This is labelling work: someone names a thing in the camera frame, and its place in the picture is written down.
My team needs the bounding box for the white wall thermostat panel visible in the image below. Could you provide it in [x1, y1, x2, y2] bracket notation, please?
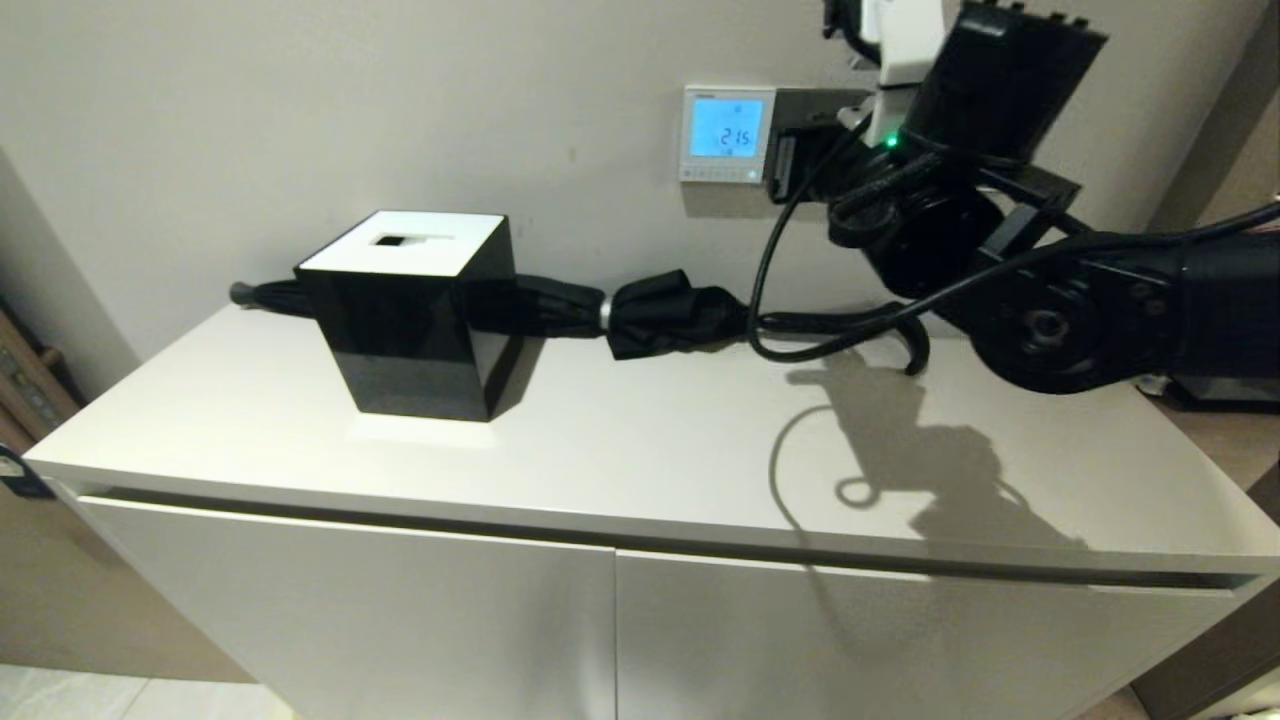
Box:
[680, 85, 776, 184]

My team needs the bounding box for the black folded umbrella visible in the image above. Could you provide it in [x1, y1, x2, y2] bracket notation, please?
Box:
[228, 268, 931, 377]

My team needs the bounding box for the white sideboard cabinet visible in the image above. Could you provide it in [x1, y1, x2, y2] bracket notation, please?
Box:
[22, 300, 1280, 720]

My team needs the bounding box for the dark bed base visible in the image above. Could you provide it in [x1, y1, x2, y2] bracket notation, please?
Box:
[1160, 375, 1280, 413]

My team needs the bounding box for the black tissue box white top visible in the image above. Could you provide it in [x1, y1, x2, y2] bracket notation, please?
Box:
[294, 210, 525, 423]

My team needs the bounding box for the white cabinet door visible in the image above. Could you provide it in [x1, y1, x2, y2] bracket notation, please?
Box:
[75, 495, 617, 720]
[614, 548, 1251, 720]

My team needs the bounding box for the brown wooden furniture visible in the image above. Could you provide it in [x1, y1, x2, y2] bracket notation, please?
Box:
[0, 300, 81, 441]

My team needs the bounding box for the grey triple rocker switch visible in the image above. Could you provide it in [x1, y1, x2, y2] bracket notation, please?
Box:
[774, 88, 881, 141]

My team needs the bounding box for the black braided cable sleeve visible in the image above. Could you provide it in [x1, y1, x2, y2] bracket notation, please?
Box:
[828, 150, 946, 246]

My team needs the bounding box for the black smooth cable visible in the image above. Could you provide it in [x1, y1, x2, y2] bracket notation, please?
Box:
[745, 120, 1280, 363]

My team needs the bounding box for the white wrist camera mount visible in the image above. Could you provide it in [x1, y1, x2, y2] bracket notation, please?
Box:
[822, 0, 951, 151]

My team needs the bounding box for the brown wooden door frame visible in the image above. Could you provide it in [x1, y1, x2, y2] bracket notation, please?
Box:
[1140, 0, 1280, 236]

